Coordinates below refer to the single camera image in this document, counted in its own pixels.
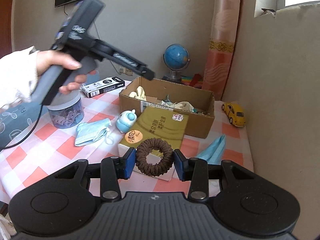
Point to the gold tissue paper pack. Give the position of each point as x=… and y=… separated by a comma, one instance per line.
x=155, y=123

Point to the yellow toy car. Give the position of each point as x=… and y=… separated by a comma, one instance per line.
x=235, y=114

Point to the clear jar white lid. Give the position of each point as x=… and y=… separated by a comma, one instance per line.
x=66, y=110

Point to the beige wall socket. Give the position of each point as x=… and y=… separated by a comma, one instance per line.
x=128, y=72

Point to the person's left hand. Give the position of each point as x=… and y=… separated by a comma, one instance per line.
x=44, y=59

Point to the rainbow pop toy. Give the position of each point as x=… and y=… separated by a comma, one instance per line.
x=193, y=81

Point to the orange pink curtain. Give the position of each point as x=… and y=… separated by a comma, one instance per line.
x=221, y=46

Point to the black white pen box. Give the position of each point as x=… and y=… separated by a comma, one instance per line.
x=102, y=86

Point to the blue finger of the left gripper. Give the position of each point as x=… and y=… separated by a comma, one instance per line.
x=146, y=73

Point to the cream hair scrunchie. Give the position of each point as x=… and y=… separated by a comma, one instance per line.
x=138, y=94

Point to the blue face mask stack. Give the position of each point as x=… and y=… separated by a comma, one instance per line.
x=91, y=132

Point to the blue desk globe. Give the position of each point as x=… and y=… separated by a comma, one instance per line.
x=176, y=58

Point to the brown cardboard box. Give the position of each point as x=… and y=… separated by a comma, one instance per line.
x=159, y=90

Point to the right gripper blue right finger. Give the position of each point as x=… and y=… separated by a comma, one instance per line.
x=181, y=165

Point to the cream embroidered sachet pouch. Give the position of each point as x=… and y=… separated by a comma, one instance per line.
x=184, y=105

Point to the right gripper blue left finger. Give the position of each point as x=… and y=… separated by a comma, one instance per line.
x=128, y=162

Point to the folded blue face mask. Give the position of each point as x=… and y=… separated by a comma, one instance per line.
x=214, y=152

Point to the blue white plush toy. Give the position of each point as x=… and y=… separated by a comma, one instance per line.
x=126, y=120

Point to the blue floral sofa cover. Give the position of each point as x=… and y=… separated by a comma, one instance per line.
x=18, y=121

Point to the brown hair scrunchie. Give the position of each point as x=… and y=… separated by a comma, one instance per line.
x=160, y=168

